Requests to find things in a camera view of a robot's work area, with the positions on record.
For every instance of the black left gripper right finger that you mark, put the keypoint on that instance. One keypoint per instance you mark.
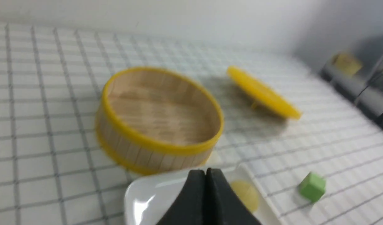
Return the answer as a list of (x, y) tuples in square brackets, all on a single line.
[(223, 207)]

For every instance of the white grid tablecloth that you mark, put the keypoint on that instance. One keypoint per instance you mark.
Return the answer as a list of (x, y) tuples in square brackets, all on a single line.
[(52, 170)]

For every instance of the green foam cube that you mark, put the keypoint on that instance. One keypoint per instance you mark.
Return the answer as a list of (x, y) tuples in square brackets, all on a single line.
[(313, 187)]

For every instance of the yellow steamed bun on plate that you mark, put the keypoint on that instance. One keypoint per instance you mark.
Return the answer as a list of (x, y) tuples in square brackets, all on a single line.
[(247, 194)]

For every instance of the white square plate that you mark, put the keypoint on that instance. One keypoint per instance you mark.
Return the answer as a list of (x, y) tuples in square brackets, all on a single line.
[(148, 198)]

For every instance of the bamboo steamer basket yellow rim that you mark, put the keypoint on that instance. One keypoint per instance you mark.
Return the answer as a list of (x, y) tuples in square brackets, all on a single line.
[(152, 120)]

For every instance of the bamboo steamer lid yellow rim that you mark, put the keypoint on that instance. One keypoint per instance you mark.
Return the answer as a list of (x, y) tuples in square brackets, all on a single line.
[(263, 94)]

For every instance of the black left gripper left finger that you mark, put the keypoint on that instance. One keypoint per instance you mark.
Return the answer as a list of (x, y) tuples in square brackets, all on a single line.
[(187, 208)]

